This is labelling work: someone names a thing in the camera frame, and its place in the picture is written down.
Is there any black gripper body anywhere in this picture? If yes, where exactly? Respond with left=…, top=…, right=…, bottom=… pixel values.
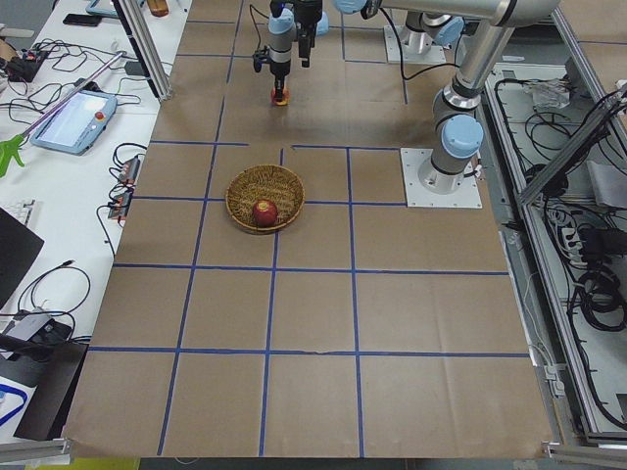
left=271, top=66, right=289, bottom=96
left=294, top=0, right=323, bottom=28

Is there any yellow-red apple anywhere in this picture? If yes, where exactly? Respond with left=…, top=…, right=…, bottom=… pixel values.
left=270, top=87, right=290, bottom=107

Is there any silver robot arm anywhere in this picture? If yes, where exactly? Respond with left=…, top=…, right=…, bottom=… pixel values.
left=254, top=1, right=464, bottom=106
left=334, top=0, right=558, bottom=195

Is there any round wicker basket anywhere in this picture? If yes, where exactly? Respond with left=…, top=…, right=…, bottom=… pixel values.
left=225, top=164, right=305, bottom=235

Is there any dark red basket apple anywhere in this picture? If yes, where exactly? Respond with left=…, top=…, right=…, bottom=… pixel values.
left=252, top=199, right=278, bottom=228

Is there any blue teach pendant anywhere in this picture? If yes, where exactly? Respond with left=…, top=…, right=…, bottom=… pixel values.
left=30, top=90, right=118, bottom=155

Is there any green grabber stick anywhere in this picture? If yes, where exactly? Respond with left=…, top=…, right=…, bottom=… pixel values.
left=0, top=51, right=125, bottom=177

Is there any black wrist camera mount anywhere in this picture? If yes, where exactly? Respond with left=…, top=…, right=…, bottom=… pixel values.
left=252, top=45, right=270, bottom=73

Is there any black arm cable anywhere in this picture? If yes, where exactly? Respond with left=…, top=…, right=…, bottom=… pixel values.
left=376, top=7, right=459, bottom=82

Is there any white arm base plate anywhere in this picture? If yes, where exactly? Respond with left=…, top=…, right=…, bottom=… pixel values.
left=383, top=25, right=446, bottom=65
left=400, top=148, right=482, bottom=210

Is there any aluminium frame post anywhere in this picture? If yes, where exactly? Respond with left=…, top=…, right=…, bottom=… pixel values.
left=113, top=0, right=172, bottom=102

